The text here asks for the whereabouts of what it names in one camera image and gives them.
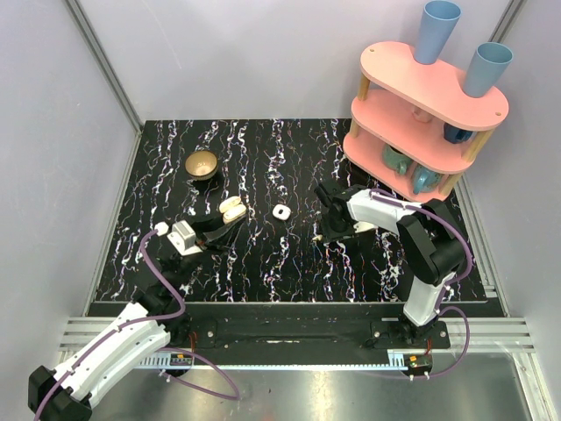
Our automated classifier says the beige earbud charging case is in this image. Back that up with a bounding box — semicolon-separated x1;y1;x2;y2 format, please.
218;196;247;225

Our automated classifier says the white earbud charging case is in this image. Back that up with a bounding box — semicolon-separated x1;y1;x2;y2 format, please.
272;203;292;221

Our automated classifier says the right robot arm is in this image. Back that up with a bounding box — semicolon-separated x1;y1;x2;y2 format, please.
315;180;473;348

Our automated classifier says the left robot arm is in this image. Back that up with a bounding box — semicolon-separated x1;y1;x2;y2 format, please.
28;214;242;420

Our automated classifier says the gold bowl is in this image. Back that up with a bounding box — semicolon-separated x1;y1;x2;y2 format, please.
185;150;218;181

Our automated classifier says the teal mug left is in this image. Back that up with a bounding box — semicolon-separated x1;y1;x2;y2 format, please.
382;145;413;175

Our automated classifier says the teal mug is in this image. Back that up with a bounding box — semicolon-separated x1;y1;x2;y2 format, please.
382;145;413;175
412;165;443;195

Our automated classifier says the teal mug right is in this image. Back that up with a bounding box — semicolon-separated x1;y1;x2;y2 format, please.
412;165;443;195

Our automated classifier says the pink three-tier shelf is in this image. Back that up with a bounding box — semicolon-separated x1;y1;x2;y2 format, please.
343;41;509;202

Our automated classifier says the pink small cup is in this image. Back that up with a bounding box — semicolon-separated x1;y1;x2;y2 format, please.
412;106;433;123

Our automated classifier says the dark blue mug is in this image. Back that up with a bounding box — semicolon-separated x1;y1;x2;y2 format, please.
443;123;473;144

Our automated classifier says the blue cup right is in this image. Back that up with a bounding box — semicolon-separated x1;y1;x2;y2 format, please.
462;42;514;98

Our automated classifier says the blue cup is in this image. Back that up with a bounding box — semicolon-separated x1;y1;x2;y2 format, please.
414;1;462;65
462;42;514;98

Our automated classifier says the blue cup rear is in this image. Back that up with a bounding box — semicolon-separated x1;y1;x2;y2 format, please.
414;1;462;65

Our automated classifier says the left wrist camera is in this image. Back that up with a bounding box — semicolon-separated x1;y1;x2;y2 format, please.
167;220;202;257

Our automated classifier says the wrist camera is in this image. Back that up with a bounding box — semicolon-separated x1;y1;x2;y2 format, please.
353;222;377;233
167;220;202;257

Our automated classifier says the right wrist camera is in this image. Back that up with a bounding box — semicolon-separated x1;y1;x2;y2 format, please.
353;222;377;233

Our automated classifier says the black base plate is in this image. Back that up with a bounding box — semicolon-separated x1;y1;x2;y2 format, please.
171;303;451;351

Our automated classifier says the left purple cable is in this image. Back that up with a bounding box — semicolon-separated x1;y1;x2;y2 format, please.
33;227;241;421

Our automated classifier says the aluminium rail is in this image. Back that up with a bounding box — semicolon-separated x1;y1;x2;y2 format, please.
59;318;538;374

